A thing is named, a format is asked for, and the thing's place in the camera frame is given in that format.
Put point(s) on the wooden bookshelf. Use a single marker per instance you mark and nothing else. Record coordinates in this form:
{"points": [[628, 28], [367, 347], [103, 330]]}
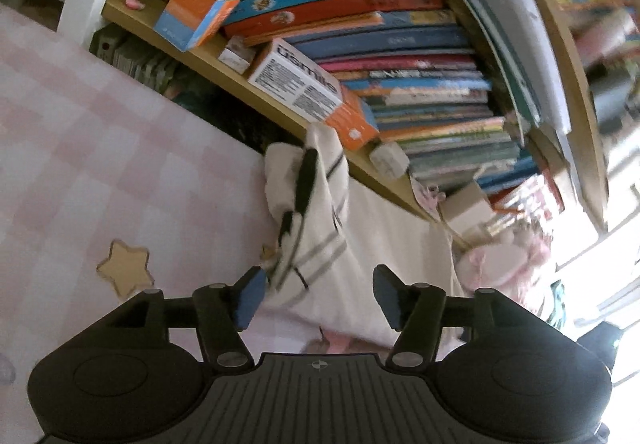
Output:
{"points": [[240, 89]]}

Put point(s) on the small white red box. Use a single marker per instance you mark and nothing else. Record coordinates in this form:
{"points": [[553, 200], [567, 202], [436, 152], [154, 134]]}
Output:
{"points": [[237, 55]]}

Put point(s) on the row of grey-green booklets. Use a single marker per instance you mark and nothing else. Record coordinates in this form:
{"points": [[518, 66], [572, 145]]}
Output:
{"points": [[135, 61]]}

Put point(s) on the stack of colourful books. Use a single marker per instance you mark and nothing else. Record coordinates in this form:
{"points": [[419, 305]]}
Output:
{"points": [[590, 9]]}

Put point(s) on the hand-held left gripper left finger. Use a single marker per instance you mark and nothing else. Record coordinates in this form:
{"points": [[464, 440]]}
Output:
{"points": [[250, 296]]}

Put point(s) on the pink card with clips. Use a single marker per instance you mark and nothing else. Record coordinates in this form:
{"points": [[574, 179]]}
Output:
{"points": [[427, 196]]}

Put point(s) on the long white orange box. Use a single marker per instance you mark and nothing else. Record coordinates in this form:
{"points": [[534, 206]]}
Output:
{"points": [[300, 84]]}

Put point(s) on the cream t-shirt with black print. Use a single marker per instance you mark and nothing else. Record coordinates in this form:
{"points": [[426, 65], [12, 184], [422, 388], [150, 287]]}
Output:
{"points": [[360, 234]]}

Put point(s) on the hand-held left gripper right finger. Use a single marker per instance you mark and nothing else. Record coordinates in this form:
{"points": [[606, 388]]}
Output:
{"points": [[387, 296]]}

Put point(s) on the small white plain box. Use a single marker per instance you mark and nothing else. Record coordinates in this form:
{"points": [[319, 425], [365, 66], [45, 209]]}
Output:
{"points": [[390, 159]]}

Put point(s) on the row of colourful books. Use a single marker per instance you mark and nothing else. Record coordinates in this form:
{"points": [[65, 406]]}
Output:
{"points": [[400, 49]]}

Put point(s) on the pink white plush toy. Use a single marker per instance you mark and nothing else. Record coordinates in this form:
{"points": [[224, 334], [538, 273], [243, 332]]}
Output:
{"points": [[495, 264]]}

